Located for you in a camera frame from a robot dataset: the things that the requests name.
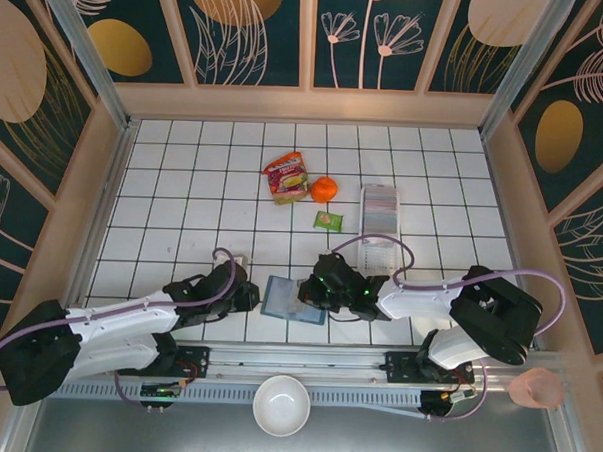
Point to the blue folding card holder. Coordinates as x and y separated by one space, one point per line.
278 297

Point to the stack of pastel cards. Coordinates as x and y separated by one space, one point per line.
380 212

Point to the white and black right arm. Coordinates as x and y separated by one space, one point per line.
418 306

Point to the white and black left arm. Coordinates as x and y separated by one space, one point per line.
127 323

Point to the small green packet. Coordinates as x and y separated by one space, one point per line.
328 220

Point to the orange mandarin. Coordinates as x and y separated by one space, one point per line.
324 189

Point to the white bowl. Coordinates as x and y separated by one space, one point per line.
281 405

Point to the red snack packet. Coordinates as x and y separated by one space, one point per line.
283 177

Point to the electronics board with green light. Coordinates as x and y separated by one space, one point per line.
161 390

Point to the pink plastic cup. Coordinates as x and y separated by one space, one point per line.
534 391

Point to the dark panel, single flower outline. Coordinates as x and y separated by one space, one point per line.
6 233

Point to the dark panel with leaf outlines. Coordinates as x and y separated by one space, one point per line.
229 47

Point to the dark panel with feather outlines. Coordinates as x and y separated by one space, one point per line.
590 258

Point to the dark panel with flower outlines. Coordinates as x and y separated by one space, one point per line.
370 39

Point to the dark panel with gold oval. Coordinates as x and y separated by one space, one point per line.
119 48

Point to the dark panel with gold strands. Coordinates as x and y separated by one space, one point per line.
469 58

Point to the dark panel, gold oval, feather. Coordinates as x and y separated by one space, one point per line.
560 137

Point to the dark panel, large peach oval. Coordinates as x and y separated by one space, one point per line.
18 58

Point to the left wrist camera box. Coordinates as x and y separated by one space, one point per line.
241 262

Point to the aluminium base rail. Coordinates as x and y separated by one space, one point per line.
295 363

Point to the aluminium side rail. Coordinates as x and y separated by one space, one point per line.
107 202

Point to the aluminium frame bar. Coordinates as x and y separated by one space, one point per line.
567 443
22 429

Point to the aluminium corner post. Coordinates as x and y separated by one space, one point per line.
84 51

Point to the clear plastic corner post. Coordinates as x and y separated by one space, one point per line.
533 66

